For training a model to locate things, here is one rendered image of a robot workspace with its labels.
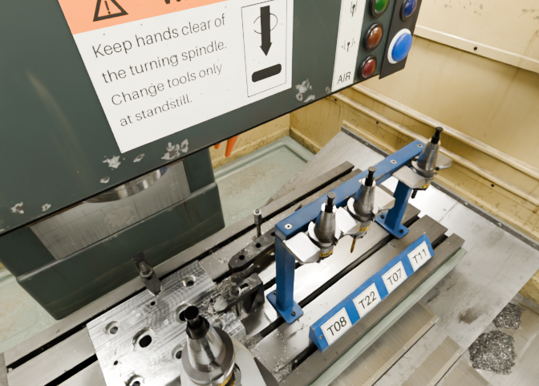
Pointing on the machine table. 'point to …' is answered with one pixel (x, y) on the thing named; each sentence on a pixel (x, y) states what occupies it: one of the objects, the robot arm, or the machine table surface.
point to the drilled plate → (165, 303)
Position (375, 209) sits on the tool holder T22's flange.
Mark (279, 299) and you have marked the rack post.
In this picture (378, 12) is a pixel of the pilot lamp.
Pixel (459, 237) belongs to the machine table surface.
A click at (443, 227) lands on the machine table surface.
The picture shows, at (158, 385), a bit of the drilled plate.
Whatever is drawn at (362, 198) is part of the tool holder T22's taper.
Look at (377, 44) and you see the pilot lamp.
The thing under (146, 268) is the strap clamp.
